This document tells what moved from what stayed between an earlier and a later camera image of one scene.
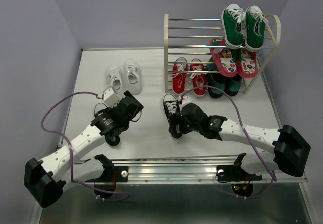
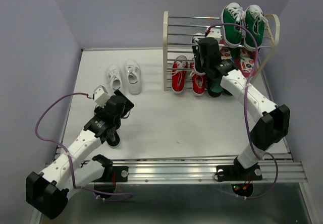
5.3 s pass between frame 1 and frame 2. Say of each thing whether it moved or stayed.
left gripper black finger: moved
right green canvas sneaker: stayed
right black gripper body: moved
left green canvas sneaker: stayed
